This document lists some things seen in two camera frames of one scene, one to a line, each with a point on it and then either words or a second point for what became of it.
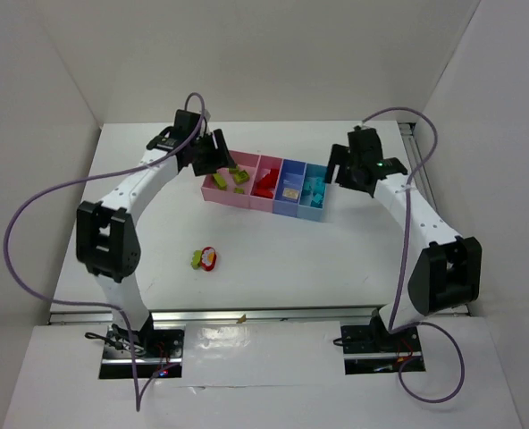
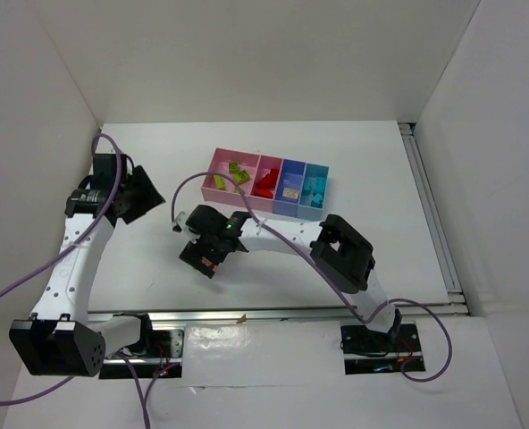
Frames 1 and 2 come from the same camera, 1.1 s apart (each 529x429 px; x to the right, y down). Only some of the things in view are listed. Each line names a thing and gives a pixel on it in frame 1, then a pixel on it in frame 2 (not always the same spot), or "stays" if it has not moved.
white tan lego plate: [290, 193] stays
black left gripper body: [209, 155] to [136, 194]
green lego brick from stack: [220, 181] stays
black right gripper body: [347, 167] to [200, 260]
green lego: [241, 177] stays
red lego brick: [264, 187] stays
